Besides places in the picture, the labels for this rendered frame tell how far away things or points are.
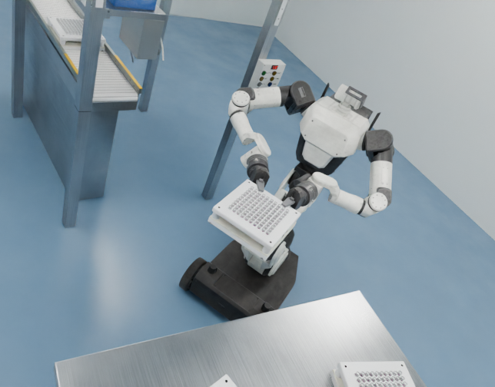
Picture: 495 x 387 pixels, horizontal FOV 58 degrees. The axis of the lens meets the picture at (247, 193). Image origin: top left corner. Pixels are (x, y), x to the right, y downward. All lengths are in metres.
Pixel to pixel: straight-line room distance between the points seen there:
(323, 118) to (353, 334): 0.89
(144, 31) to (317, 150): 0.97
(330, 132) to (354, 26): 3.73
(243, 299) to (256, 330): 0.94
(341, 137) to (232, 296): 1.02
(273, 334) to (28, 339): 1.25
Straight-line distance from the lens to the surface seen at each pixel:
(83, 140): 2.37
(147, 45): 2.28
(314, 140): 2.00
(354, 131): 1.96
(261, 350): 1.46
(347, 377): 1.46
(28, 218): 2.82
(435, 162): 4.87
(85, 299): 2.47
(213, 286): 2.41
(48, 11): 3.12
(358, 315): 1.73
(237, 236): 1.53
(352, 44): 5.60
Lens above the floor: 2.02
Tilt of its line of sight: 37 degrees down
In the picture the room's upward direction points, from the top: 24 degrees clockwise
